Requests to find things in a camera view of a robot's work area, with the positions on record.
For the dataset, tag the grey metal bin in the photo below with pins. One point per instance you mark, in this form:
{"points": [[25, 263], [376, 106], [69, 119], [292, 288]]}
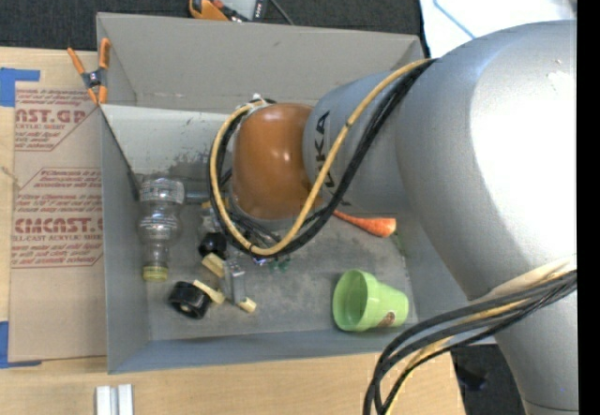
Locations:
{"points": [[290, 303]]}

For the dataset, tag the clear plastic bottle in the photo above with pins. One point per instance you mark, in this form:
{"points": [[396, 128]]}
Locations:
{"points": [[159, 226]]}

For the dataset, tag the brown cardboard board, red print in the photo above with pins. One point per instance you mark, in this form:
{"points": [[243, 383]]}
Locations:
{"points": [[56, 300]]}

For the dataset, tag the orange toy carrot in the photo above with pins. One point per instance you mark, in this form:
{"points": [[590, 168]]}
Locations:
{"points": [[376, 225]]}

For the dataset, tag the black and cream tool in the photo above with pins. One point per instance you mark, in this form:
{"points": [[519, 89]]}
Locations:
{"points": [[188, 300]]}

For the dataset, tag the green plastic cup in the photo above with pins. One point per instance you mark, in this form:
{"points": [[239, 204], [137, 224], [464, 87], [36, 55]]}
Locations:
{"points": [[379, 303]]}

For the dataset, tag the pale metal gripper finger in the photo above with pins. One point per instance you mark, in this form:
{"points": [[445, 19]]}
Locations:
{"points": [[238, 290]]}

